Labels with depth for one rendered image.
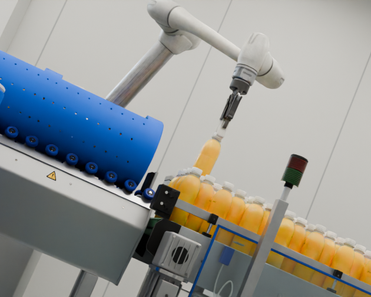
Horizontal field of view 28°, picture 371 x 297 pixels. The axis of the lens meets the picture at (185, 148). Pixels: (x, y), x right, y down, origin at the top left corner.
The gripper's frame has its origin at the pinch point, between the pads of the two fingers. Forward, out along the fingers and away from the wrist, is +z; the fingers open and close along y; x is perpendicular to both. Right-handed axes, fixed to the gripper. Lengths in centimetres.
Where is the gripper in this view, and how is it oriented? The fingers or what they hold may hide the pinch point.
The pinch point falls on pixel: (221, 129)
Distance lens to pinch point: 286.8
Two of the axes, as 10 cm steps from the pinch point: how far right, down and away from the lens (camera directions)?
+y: 2.2, -0.8, -9.7
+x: 9.0, 4.1, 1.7
